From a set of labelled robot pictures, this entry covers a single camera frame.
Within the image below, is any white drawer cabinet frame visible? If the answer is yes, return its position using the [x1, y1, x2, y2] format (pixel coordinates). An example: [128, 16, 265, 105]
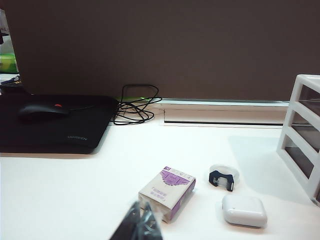
[276, 73, 320, 206]

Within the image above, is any brown desk partition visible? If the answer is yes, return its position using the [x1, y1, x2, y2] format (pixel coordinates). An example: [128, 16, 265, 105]
[0, 0, 320, 101]

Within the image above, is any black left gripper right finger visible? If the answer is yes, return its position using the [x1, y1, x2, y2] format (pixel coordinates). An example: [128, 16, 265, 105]
[141, 201, 163, 240]

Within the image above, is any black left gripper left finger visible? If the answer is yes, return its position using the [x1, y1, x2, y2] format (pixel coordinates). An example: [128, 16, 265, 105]
[109, 199, 144, 240]

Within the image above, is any smoky drawer with red handle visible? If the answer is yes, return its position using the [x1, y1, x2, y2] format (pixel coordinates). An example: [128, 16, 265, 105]
[291, 109, 320, 138]
[299, 84, 320, 103]
[283, 136, 315, 180]

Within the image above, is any purple white tissue pack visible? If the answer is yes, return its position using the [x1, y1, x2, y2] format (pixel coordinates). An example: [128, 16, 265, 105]
[138, 165, 197, 224]

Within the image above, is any white earphone case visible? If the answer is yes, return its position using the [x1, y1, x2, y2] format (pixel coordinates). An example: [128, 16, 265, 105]
[221, 194, 268, 228]

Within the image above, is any white desk cable slot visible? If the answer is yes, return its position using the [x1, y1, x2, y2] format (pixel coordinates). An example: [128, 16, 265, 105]
[163, 106, 286, 125]

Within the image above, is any black mouse cable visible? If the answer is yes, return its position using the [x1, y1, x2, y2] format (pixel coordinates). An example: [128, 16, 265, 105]
[113, 84, 161, 125]

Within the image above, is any black computer mouse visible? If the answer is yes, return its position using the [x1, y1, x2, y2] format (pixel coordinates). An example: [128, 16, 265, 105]
[17, 101, 72, 123]

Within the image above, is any yellow green object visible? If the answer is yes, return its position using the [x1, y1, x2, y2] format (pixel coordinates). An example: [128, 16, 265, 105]
[0, 52, 19, 74]

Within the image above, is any black mouse pad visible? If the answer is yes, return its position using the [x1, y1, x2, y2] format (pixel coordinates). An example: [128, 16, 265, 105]
[0, 94, 118, 155]

